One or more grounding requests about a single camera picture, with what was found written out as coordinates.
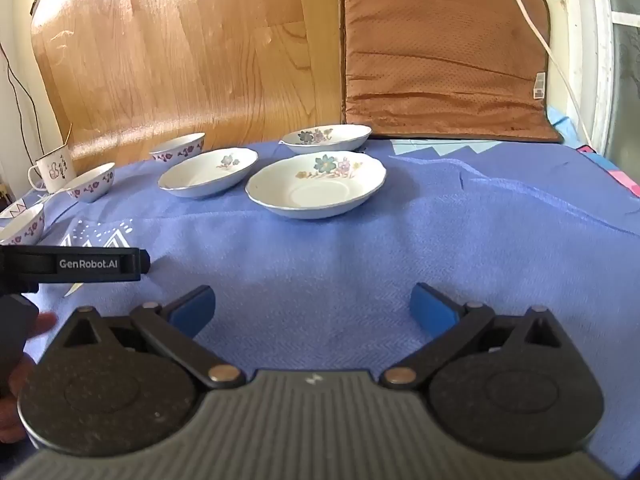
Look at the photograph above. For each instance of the white enamel mug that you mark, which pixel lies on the white enamel mug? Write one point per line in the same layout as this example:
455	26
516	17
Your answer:
52	170

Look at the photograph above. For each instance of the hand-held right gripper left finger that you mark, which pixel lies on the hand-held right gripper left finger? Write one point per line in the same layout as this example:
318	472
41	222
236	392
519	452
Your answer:
192	307

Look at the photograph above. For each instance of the small white floral plate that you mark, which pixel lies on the small white floral plate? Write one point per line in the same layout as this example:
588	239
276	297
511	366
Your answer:
207	175
325	137

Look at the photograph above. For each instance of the wood pattern board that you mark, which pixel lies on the wood pattern board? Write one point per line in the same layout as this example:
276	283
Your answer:
190	50

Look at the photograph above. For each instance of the large white floral plate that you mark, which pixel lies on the large white floral plate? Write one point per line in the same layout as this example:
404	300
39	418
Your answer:
316	190

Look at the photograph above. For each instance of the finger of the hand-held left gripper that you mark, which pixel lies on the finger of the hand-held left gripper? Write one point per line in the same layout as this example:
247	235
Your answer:
90	263

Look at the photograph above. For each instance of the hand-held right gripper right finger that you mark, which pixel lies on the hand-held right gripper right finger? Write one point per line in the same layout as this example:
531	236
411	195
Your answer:
434	310

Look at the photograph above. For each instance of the brown cushion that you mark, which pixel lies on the brown cushion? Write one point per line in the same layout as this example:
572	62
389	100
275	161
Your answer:
440	50

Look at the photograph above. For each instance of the clear glass bowl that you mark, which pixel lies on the clear glass bowl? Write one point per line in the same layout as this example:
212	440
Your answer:
180	149

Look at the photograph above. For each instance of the white window frame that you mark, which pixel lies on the white window frame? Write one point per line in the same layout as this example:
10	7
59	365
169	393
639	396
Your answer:
597	50

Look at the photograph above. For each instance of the blue printed blanket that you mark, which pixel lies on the blue printed blanket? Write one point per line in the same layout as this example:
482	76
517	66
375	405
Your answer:
325	255

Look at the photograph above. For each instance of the white bowl purple floral band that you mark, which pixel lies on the white bowl purple floral band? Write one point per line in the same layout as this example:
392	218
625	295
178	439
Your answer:
92	185
22	227

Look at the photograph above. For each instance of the person's left hand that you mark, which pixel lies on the person's left hand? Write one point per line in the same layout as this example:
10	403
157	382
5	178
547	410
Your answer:
12	415

